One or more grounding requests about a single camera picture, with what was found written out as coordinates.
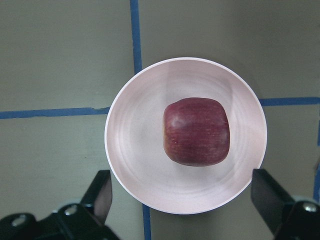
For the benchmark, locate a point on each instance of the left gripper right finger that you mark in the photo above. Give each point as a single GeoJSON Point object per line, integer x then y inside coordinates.
{"type": "Point", "coordinates": [287, 217]}

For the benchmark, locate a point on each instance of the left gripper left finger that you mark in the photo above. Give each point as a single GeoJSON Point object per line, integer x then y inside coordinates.
{"type": "Point", "coordinates": [86, 219]}

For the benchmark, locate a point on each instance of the red apple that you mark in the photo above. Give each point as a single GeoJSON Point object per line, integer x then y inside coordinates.
{"type": "Point", "coordinates": [196, 132]}

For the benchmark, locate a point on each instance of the pink plate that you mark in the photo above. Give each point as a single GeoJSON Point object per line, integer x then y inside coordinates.
{"type": "Point", "coordinates": [133, 136]}

